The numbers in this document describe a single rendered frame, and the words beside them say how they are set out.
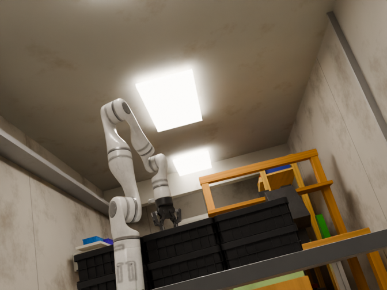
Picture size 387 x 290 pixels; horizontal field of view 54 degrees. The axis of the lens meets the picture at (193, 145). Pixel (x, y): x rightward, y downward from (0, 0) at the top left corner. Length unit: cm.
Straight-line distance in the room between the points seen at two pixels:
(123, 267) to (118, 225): 14
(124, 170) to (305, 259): 73
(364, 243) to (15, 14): 281
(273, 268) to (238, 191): 694
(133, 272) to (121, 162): 40
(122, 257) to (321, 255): 64
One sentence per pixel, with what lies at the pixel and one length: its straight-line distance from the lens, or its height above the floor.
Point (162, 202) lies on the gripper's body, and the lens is 166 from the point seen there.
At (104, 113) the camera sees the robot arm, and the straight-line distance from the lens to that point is 158.
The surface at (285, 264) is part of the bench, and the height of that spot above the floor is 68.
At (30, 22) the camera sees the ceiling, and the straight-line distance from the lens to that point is 332.
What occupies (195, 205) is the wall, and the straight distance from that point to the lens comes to 792.
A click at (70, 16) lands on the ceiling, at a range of 327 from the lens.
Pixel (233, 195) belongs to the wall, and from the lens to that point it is 793.
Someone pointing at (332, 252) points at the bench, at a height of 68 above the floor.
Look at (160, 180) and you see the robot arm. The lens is 169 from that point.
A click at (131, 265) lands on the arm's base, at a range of 133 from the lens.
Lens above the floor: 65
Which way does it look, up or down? 21 degrees up
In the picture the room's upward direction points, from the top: 14 degrees counter-clockwise
